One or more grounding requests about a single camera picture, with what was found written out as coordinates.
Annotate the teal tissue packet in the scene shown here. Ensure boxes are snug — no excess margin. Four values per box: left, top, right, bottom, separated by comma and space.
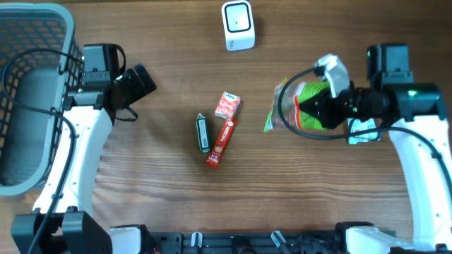
347, 118, 383, 145

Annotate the green Haribo gummy bag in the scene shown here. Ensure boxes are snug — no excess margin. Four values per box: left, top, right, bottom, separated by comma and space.
263, 78, 329, 133

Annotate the dark green gum pack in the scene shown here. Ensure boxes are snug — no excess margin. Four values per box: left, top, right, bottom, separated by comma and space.
196, 113, 210, 153

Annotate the small red carton box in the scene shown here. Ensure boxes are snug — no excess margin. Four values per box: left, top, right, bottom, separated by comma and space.
214, 92, 241, 120

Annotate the red Nescafe stick sachet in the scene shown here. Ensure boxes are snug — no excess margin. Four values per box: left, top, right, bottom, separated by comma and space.
206, 119, 238, 169

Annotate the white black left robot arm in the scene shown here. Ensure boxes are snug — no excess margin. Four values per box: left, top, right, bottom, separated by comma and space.
11, 44, 157, 253

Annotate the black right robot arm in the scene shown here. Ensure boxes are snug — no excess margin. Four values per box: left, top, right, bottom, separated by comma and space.
299, 44, 451, 253

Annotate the white barcode scanner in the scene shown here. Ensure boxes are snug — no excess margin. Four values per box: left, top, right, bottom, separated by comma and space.
221, 0, 256, 52

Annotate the grey plastic shopping basket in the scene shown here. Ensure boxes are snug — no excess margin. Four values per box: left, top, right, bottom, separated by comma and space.
1, 3, 83, 196

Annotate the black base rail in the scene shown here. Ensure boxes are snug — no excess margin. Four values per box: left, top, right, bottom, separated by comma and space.
151, 230, 347, 254

